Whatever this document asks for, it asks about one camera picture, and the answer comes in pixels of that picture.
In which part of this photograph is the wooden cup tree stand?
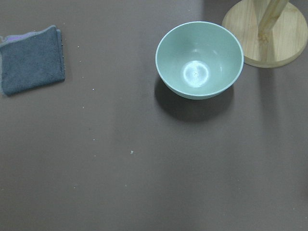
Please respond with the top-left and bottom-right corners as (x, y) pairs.
(222, 0), (308, 68)

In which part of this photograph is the mint green bowl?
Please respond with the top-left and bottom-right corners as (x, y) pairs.
(155, 21), (244, 100)

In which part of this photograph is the grey folded cloth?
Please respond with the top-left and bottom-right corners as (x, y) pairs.
(0, 25), (65, 96)

